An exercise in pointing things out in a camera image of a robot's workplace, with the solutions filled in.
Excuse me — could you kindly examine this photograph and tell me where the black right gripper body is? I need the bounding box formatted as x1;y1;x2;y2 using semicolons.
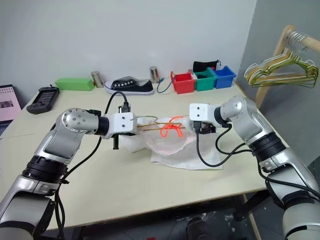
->
192;119;217;135

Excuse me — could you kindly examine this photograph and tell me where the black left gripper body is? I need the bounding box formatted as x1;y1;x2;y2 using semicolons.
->
112;133;138;151

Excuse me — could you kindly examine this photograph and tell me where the yellow wire clothes hanger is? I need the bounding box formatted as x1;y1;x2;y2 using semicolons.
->
131;114;189;154

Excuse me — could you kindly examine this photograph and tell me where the white garment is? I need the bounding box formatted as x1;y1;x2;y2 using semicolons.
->
119;115;225;172

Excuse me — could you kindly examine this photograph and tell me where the green plastic bin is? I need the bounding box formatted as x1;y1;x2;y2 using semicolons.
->
191;67;218;92

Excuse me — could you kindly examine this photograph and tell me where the red plastic bin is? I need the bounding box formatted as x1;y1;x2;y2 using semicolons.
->
170;70;196;95

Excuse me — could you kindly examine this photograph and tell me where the blue plastic bin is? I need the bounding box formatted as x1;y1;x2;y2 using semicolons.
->
211;65;237;90

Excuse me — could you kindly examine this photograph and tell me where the black and white sneaker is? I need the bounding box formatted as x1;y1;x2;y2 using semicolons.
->
103;78;154;97

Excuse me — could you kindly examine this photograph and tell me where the wooden clothes rack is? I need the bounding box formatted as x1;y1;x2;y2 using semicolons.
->
254;24;320;109

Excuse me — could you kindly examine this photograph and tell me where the silver metal can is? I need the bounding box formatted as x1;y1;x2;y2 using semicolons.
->
90;70;105;89
149;65;161;84

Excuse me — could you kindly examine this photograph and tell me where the green rectangular box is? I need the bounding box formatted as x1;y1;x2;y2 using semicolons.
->
54;77;96;92

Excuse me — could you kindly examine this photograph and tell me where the black handheld controller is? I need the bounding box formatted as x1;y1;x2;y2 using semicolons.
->
26;85;61;115

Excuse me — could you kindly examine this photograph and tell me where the black metal table leg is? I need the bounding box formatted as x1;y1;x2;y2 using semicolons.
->
233;190;275;221

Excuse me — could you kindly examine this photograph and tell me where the bundle of clothes hangers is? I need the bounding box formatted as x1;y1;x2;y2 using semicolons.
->
247;50;317;89

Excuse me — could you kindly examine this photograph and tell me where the wooden table leg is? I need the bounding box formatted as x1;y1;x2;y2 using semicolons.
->
240;194;259;240

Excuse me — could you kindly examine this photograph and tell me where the grey laptop with pink screen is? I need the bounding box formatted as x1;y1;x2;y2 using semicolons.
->
0;84;23;140

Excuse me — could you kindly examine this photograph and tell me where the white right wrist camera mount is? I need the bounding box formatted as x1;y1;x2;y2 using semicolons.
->
188;102;217;126

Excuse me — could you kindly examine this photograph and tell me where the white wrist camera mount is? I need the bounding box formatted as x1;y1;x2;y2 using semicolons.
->
100;112;138;140
188;102;217;126

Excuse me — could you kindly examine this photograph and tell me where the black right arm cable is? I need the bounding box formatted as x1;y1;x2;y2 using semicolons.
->
195;121;320;199

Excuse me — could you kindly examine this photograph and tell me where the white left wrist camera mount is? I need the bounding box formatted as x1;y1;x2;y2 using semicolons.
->
100;112;138;140

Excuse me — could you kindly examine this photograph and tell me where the black drawstring pouch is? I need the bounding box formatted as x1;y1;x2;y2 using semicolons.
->
192;58;222;72

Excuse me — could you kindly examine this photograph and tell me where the blue cable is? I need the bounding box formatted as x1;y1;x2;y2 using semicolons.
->
156;77;175;95

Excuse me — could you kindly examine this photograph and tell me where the bunch of wire hangers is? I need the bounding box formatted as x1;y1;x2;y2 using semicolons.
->
244;30;317;87

